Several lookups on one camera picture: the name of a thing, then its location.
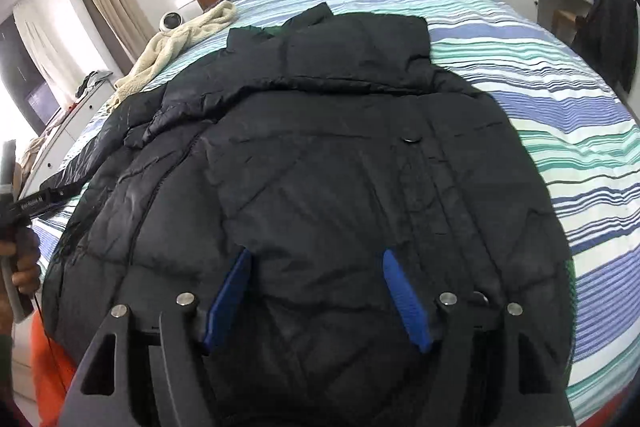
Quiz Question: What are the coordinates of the beige clothes heap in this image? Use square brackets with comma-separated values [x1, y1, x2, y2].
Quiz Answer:
[20, 137, 47, 178]

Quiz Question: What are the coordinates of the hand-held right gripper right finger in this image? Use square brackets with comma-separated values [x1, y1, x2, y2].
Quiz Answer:
[382, 251, 576, 427]

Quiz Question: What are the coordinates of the white sheer curtain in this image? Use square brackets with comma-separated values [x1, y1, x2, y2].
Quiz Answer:
[12, 0, 76, 108]

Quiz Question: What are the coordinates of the dark clothes pile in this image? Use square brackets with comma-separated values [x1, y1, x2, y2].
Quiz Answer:
[75, 69, 108, 100]

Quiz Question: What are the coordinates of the cream fleece garment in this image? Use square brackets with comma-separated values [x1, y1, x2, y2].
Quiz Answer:
[114, 1, 238, 108]

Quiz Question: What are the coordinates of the person's left forearm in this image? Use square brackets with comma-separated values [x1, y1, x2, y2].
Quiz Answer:
[0, 327, 15, 413]

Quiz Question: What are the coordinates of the white round fan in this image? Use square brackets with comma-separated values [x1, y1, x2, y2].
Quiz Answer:
[159, 11, 187, 32]

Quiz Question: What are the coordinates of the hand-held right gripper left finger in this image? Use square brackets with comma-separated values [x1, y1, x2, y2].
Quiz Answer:
[62, 249, 253, 427]

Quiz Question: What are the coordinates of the dark hanging jacket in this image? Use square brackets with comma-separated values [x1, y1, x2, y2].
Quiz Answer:
[572, 0, 638, 92]

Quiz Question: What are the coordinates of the black puffer jacket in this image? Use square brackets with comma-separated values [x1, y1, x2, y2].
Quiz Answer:
[40, 2, 576, 427]

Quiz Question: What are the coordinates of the white window-side cabinet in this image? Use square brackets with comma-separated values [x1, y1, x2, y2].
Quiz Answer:
[15, 72, 121, 208]

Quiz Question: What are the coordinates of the bed with striped sheet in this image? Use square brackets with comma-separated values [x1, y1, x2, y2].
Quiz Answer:
[35, 0, 640, 423]

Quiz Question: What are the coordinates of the orange clothing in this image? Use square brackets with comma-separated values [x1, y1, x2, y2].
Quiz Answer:
[30, 317, 78, 427]

